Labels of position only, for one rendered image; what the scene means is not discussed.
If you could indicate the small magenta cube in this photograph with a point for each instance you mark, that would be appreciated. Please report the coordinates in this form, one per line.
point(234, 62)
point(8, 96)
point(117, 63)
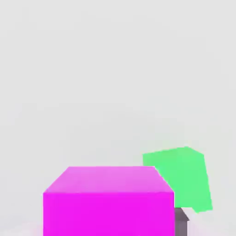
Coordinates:
point(108, 212)

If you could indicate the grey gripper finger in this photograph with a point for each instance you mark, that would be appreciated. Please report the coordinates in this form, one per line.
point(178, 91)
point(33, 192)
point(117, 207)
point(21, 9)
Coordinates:
point(180, 223)

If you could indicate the small green cube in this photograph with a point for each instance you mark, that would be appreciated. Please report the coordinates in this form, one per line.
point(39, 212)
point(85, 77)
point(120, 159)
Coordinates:
point(184, 180)

